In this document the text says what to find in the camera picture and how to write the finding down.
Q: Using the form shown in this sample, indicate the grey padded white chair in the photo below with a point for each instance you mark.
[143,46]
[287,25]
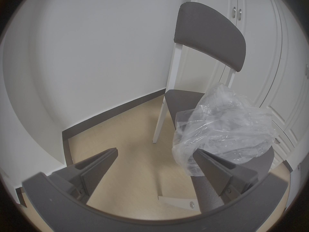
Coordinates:
[207,35]

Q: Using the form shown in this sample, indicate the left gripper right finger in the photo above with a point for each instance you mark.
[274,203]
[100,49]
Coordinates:
[217,170]

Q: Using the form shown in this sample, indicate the white wardrobe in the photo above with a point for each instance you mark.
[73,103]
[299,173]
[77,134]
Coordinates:
[284,81]

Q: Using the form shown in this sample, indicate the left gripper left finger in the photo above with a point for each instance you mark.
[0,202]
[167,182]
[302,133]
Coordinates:
[96,170]

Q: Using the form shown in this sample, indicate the clear plastic bag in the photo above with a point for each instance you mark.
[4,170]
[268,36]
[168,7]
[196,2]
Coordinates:
[224,127]

